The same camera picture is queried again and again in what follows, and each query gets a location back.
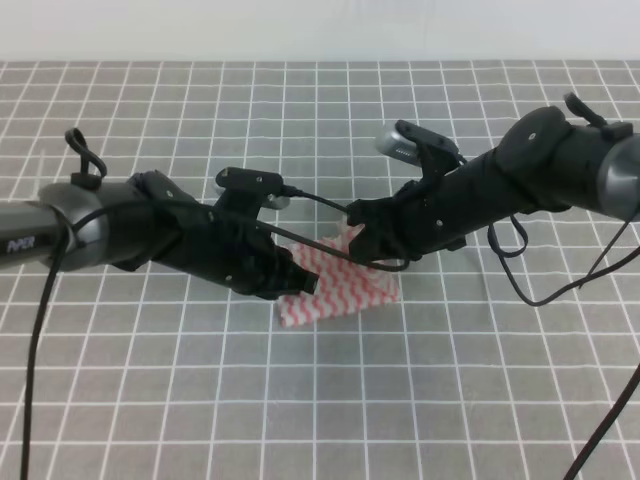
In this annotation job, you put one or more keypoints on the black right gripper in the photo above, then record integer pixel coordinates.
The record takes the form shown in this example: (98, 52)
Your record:
(397, 227)

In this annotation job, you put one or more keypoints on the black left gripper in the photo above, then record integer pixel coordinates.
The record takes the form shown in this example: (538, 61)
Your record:
(243, 259)

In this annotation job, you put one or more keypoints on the pink white wavy towel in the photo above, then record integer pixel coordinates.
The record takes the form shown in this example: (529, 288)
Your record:
(343, 288)

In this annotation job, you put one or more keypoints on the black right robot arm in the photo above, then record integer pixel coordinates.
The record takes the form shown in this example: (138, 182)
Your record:
(542, 163)

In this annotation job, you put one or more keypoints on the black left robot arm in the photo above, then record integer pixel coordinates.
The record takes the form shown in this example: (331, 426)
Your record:
(89, 221)

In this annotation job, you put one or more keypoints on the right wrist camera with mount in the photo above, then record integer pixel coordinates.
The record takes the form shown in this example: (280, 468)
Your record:
(435, 154)

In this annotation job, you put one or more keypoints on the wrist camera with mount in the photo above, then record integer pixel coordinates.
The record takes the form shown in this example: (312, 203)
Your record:
(247, 192)
(435, 154)

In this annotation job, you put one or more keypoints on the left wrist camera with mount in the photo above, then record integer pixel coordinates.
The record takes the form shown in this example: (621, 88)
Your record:
(247, 192)

